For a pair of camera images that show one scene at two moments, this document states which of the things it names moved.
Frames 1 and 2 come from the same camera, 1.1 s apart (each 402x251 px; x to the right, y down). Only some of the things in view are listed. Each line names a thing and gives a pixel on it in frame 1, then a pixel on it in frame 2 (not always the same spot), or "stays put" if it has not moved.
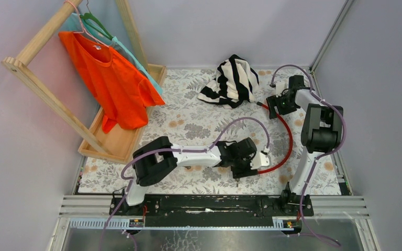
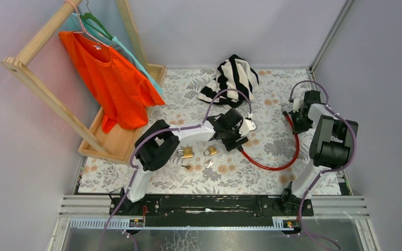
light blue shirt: [76, 23] stays put
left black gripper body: [241, 166] -> [230, 134]
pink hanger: [84, 31] stays put
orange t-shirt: [122, 90] stays put
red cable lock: [291, 137] -> [240, 148]
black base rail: [200, 210] stays put
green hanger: [89, 18] stays put
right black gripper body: [283, 106] -> [301, 124]
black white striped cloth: [235, 83] stays put
